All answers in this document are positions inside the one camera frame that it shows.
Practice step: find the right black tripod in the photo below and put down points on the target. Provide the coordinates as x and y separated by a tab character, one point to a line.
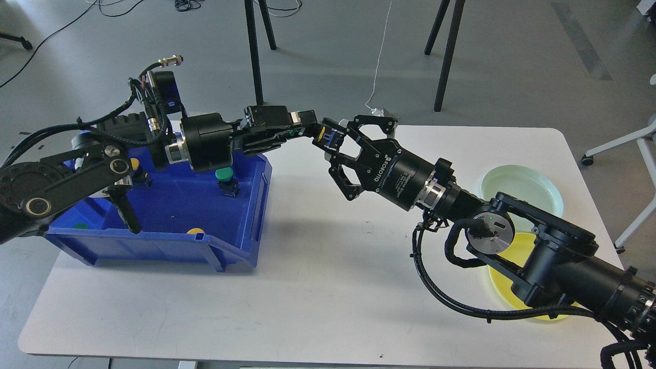
454	27

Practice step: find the blue plastic bin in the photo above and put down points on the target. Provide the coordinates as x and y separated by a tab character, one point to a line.
177	200

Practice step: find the green button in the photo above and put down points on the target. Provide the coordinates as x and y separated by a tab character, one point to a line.
228	184
327	135

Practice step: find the yellow button back in bin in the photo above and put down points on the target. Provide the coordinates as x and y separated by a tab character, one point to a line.
140	177

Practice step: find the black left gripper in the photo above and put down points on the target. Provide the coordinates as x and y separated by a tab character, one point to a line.
209	138

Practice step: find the light green plate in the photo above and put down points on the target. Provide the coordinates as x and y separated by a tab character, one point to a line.
523	183

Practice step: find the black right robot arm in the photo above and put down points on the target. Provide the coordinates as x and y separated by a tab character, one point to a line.
550	262

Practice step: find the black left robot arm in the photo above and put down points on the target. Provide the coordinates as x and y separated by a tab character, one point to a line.
54	168

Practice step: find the black tripod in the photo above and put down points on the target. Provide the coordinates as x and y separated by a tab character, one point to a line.
454	27
249	12

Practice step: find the yellow plate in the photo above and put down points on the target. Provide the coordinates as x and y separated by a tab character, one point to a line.
505	277

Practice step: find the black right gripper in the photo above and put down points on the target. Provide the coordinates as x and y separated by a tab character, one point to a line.
381	166

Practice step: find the left black tripod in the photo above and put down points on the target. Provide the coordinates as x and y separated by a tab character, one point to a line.
249	12

